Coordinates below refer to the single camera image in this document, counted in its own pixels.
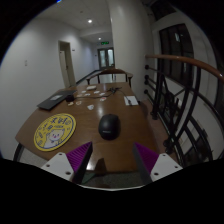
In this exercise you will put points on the small white box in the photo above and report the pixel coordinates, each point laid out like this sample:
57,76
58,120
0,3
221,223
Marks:
91,87

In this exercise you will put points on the black computer mouse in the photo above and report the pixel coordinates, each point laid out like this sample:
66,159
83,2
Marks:
109,126

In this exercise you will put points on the open side doorway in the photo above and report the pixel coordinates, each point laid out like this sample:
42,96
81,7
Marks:
66,63

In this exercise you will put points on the glazed double door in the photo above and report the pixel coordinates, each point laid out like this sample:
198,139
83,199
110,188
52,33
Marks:
106,58

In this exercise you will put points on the round yellow cartoon mouse pad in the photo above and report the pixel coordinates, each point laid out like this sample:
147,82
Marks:
55,131

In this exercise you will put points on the small orange-edged sticker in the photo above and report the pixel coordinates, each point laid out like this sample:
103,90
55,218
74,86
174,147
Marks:
78,103

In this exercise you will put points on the small beige sticker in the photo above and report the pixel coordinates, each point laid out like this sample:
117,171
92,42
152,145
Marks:
71,103

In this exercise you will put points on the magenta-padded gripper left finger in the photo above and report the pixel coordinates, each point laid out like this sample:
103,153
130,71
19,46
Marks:
58,164

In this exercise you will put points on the round ceiling light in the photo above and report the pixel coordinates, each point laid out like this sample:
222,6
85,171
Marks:
89,21
99,38

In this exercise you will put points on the black railing with wooden handrail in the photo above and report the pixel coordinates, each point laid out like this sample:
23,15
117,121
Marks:
186,60

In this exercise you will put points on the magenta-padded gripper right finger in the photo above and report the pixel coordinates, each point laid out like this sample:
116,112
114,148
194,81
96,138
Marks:
163,165

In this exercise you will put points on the small white sticker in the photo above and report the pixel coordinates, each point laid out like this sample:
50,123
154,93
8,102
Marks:
96,92
90,107
87,94
102,94

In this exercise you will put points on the white notepad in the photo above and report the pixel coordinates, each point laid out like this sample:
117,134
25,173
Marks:
131,100

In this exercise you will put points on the white wall switch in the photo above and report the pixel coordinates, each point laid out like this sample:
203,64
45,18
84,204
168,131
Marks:
25,62

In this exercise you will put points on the dark framed window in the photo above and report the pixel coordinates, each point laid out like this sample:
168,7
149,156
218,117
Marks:
176,53

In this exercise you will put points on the small black box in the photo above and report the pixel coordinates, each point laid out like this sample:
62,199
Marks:
69,98

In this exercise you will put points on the green exit sign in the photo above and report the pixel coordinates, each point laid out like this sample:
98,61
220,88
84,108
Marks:
105,43

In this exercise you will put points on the dark grey closed laptop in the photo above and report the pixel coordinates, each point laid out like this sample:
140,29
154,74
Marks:
55,99

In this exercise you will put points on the small red-and-white sticker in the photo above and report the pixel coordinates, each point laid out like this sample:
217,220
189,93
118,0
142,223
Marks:
103,99

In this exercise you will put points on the wooden armchair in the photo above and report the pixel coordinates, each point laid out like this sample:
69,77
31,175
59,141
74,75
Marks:
110,72

